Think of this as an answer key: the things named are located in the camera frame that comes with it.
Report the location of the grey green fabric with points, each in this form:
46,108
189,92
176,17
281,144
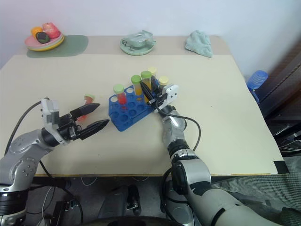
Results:
270,188

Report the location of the green-capped red liquid tube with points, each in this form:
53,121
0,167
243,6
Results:
88,99
120,95

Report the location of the dark wooden furniture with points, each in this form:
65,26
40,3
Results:
284,94

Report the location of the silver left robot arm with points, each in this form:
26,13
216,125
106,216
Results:
22,155

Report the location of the yellow-capped test tube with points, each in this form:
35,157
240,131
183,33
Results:
152,70

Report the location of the yellow plate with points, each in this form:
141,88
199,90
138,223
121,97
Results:
56,45

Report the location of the clear crumpled plastic bag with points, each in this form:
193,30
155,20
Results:
138,38

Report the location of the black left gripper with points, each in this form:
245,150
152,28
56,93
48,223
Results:
69,128

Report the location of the orange fruit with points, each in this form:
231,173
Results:
36,30

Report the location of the blue ribbed water bottle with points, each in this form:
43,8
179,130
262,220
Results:
257,82

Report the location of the black tape patch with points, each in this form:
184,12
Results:
281,167

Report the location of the pale-yellow-capped test tube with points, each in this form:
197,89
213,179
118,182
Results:
163,81

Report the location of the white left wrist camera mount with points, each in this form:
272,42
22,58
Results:
49,110

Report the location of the light green plate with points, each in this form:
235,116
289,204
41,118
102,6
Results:
59,39

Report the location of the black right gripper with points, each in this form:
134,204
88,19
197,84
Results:
159,99

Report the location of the green-capped orange liquid tube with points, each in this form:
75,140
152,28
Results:
137,86

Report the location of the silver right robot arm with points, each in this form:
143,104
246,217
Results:
188,169

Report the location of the mint green plate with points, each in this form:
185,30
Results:
136,50

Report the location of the blue test tube rack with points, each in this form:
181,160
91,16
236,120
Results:
128,111

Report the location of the dark purple green fruit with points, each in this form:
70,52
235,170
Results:
42,37

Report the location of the green placemat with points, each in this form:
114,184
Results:
75,44

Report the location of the mint green cloth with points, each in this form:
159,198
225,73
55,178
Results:
200,43

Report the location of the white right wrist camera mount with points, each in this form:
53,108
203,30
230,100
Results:
171,94

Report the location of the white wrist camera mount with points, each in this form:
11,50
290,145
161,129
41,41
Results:
49,110
171,94

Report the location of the green-capped yellow liquid tube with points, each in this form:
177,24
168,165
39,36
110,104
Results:
147,81

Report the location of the pink plate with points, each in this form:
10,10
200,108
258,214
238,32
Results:
31,42

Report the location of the pink red fruit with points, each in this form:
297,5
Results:
50,30

